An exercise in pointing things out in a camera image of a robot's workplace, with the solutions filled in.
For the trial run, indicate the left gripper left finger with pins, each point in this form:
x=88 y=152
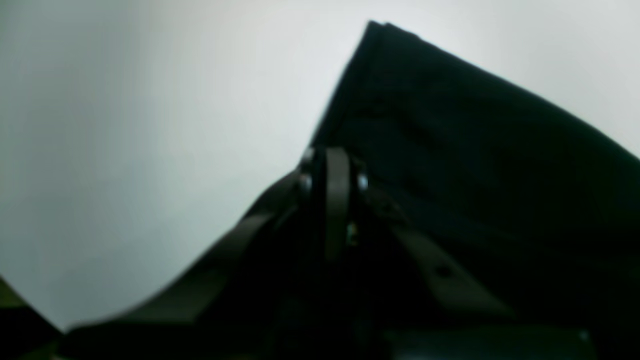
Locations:
x=234 y=290

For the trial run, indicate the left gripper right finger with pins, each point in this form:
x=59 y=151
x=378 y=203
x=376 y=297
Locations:
x=447 y=281

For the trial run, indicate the black T-shirt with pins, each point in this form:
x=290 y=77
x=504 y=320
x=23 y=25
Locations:
x=538 y=205

